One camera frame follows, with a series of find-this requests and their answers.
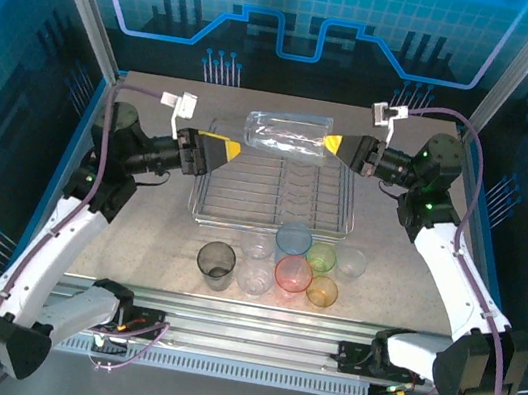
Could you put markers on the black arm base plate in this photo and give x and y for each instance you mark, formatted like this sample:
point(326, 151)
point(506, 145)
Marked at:
point(149, 323)
point(350, 361)

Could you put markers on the green plastic cup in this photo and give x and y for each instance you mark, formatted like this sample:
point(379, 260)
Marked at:
point(321, 258)

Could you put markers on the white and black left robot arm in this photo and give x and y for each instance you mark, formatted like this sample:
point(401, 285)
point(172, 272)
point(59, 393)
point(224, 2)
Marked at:
point(58, 244)

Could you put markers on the blue plastic cup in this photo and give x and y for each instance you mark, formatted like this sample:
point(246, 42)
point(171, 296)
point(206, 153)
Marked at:
point(293, 238)

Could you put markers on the small clear plastic cup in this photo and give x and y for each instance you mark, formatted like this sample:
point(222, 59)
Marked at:
point(257, 246)
point(351, 263)
point(254, 280)

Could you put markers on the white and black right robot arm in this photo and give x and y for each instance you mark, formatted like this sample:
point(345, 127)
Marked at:
point(454, 275)

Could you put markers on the smoke black plastic cup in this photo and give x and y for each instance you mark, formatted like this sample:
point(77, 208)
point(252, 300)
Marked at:
point(215, 265)

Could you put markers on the orange plastic cup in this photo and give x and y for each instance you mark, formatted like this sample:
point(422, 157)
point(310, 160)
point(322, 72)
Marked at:
point(322, 292)

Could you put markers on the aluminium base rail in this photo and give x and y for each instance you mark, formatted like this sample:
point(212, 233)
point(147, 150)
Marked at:
point(247, 326)

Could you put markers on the red plastic cup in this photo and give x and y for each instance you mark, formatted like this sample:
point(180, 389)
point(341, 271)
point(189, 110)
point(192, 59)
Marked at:
point(293, 276)

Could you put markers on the aluminium frame post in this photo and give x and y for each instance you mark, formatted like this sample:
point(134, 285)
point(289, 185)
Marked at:
point(517, 72)
point(86, 0)

